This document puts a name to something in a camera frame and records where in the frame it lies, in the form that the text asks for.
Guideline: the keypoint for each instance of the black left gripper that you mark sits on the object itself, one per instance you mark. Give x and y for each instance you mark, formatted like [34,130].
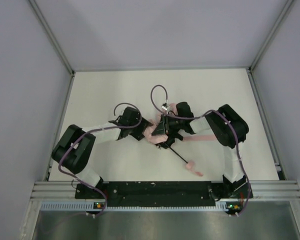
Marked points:
[141,128]

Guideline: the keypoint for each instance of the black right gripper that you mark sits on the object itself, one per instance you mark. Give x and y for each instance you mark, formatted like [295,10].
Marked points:
[165,128]

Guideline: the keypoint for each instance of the pink and black folding umbrella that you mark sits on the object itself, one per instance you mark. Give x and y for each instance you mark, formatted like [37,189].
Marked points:
[182,111]

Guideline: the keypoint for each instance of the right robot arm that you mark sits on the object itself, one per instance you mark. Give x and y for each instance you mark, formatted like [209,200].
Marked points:
[231,131]

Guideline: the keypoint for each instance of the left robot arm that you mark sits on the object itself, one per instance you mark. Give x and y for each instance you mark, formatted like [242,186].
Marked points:
[74,148]

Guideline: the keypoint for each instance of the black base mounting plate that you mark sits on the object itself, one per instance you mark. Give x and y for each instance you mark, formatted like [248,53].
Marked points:
[172,193]

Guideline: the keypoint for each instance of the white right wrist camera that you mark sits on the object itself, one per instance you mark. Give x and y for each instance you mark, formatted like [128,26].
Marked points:
[165,107]

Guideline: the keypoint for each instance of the grey slotted cable duct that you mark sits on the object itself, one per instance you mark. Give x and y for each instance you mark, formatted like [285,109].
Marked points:
[96,206]

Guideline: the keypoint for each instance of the aluminium frame rail front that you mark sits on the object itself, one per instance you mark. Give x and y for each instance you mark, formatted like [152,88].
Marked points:
[262,190]

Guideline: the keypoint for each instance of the aluminium frame post left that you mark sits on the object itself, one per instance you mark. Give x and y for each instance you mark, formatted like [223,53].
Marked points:
[50,36]

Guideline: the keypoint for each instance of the aluminium frame post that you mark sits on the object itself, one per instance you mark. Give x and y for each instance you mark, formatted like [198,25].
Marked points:
[283,14]
[50,36]

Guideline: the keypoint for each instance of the aluminium frame post right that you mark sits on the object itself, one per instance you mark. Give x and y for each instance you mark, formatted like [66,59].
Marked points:
[283,14]

